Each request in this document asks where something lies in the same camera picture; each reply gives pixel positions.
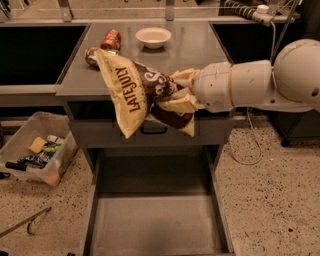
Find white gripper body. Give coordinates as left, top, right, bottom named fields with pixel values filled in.
left=193, top=62, right=233, bottom=113

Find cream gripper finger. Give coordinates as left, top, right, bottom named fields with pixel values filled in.
left=171, top=68, right=199, bottom=89
left=157, top=93, right=199, bottom=113

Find brown chip bag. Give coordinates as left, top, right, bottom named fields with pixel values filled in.
left=95, top=49, right=194, bottom=138

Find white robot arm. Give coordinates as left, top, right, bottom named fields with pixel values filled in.
left=158, top=39, right=320, bottom=113

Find grey drawer cabinet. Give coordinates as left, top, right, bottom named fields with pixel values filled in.
left=57, top=20, right=236, bottom=256

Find open middle drawer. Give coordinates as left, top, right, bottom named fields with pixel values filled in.
left=79, top=147, right=236, bottom=256

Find white bowl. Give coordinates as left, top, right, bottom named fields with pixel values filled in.
left=136, top=27, right=171, bottom=49

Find white power strip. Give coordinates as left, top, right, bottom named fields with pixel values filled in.
left=224, top=0, right=275, bottom=26

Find red soda can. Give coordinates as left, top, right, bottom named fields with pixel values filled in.
left=100, top=29, right=121, bottom=50

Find clear plastic bin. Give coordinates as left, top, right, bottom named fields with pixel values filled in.
left=0, top=112, right=77, bottom=186

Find yellow sponge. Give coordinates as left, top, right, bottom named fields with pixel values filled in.
left=28, top=137, right=47, bottom=154

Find snack packets in bin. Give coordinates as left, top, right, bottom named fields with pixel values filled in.
left=17, top=135, right=64, bottom=168

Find black marker in bin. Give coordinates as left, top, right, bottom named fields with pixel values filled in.
left=5, top=162, right=26, bottom=171

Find metal rod on floor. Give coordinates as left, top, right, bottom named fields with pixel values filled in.
left=0, top=207, right=52, bottom=238

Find white power cable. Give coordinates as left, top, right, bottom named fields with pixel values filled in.
left=229, top=20, right=278, bottom=166

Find upper drawer with handle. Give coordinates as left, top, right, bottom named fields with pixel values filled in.
left=69, top=118, right=235, bottom=148

